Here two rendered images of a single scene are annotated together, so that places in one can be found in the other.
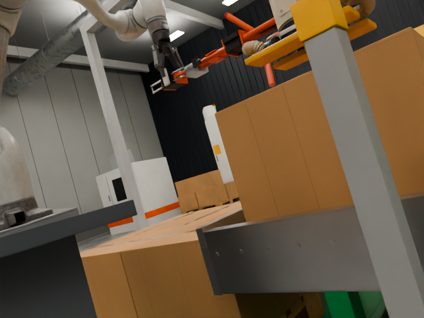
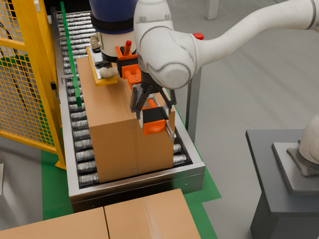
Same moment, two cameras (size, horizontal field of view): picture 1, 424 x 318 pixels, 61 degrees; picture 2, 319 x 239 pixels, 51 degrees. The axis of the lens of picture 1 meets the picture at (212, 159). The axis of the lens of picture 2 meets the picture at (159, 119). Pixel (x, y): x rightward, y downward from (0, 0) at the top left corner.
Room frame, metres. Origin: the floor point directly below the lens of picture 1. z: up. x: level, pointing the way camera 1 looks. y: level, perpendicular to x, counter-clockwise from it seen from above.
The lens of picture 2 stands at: (2.19, 0.58, 1.95)
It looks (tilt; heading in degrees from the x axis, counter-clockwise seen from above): 41 degrees down; 215
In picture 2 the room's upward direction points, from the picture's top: straight up
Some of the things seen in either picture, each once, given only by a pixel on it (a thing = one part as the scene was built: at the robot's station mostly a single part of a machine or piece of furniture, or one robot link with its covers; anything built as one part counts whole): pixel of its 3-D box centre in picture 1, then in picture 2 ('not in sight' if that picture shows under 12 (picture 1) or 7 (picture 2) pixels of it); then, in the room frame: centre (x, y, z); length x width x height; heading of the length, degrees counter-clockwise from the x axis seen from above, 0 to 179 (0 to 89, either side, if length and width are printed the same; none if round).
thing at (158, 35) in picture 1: (163, 44); (153, 79); (1.49, 0.06, 1.35); 0.08 x 0.07 x 0.09; 141
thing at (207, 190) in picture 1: (207, 191); not in sight; (9.15, 0.33, 0.45); 1.21 x 1.02 x 0.90; 56
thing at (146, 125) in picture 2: (174, 81); (151, 120); (1.51, 0.06, 1.19); 0.08 x 0.07 x 0.05; 52
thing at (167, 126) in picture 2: (174, 75); (161, 107); (1.43, 0.05, 1.19); 0.31 x 0.03 x 0.05; 52
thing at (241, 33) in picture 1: (238, 43); (129, 66); (1.29, -0.21, 1.19); 0.10 x 0.08 x 0.06; 142
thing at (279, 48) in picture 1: (297, 35); not in sight; (1.06, -0.35, 1.08); 0.34 x 0.10 x 0.05; 52
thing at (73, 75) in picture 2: not in sight; (64, 43); (0.63, -1.47, 0.60); 1.60 x 0.11 x 0.09; 51
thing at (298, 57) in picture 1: (320, 43); (100, 61); (1.21, -0.47, 1.08); 0.34 x 0.10 x 0.05; 52
